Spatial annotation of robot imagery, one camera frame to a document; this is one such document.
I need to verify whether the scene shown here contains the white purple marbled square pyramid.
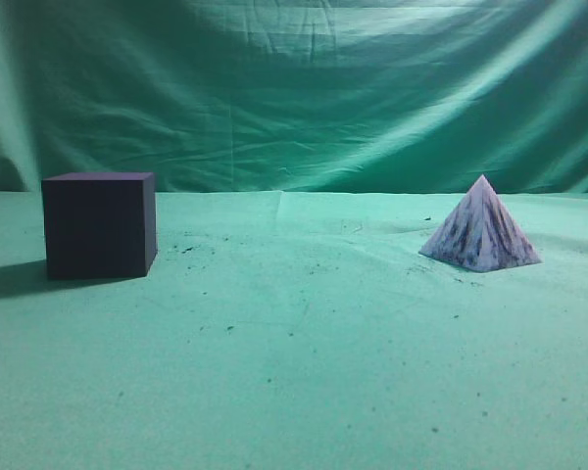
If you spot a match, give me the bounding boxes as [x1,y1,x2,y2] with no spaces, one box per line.
[418,175,542,272]

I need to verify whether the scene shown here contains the dark purple cube block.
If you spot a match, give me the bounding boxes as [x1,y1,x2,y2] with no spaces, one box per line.
[41,172,158,280]

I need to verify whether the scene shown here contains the green cloth backdrop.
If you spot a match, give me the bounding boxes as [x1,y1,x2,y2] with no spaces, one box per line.
[0,1,588,194]

